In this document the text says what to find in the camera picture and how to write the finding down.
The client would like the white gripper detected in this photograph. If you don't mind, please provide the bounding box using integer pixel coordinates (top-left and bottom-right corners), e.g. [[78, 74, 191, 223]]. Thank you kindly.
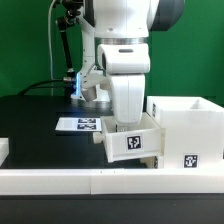
[[97, 43, 150, 124]]

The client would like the white drawer box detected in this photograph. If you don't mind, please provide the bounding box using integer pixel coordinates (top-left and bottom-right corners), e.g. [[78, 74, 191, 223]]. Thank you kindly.
[[93, 113, 162, 163], [140, 156, 158, 169]]

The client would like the white drawer cabinet frame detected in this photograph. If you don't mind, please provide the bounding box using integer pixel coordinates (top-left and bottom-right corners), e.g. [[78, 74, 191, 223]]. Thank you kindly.
[[146, 96, 224, 169]]

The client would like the white front drawer box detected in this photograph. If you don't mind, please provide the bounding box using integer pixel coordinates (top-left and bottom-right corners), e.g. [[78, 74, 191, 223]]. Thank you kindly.
[[140, 156, 158, 169]]

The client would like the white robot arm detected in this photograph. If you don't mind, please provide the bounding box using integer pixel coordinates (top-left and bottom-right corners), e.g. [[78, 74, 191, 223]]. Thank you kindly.
[[54, 0, 185, 126]]

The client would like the white marker sheet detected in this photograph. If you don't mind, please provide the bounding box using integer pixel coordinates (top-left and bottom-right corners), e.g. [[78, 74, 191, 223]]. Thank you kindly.
[[56, 117, 102, 132]]

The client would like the black cable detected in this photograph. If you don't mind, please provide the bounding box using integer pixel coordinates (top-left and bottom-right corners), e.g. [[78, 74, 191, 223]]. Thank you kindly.
[[18, 79, 73, 97]]

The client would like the white front barrier rail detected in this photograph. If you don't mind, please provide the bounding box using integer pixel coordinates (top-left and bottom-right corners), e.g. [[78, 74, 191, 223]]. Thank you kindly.
[[0, 169, 224, 195]]

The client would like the white barrier rail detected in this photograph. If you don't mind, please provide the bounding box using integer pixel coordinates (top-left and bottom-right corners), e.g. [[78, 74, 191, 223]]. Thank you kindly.
[[0, 169, 224, 195], [0, 138, 9, 166]]

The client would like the white left barrier rail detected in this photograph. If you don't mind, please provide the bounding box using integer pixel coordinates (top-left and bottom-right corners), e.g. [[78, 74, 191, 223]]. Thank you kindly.
[[0, 138, 9, 166]]

